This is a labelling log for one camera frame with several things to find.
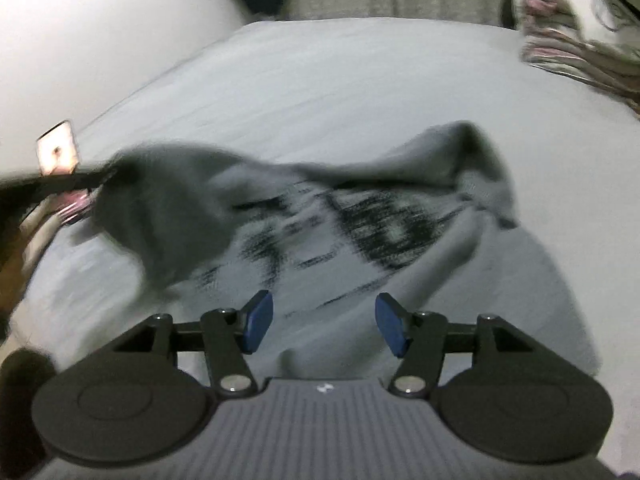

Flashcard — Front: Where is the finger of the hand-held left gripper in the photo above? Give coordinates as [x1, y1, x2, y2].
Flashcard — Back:
[20, 167, 118, 200]

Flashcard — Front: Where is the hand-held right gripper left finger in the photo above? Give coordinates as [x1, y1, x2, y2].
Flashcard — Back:
[112, 290, 275, 401]

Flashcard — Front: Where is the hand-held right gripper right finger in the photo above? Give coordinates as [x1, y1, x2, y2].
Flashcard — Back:
[375, 291, 540, 401]

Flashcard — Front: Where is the grey t-shirt with black print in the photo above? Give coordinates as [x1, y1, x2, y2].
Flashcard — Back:
[87, 120, 601, 391]

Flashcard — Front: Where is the small bright rectangular object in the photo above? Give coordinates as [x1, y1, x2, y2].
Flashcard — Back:
[35, 119, 82, 177]

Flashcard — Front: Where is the bed with white sheet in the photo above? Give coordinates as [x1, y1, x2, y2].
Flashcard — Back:
[0, 20, 640, 461]

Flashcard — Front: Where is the folded pink and white blanket pile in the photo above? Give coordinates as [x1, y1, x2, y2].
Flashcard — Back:
[510, 0, 640, 121]

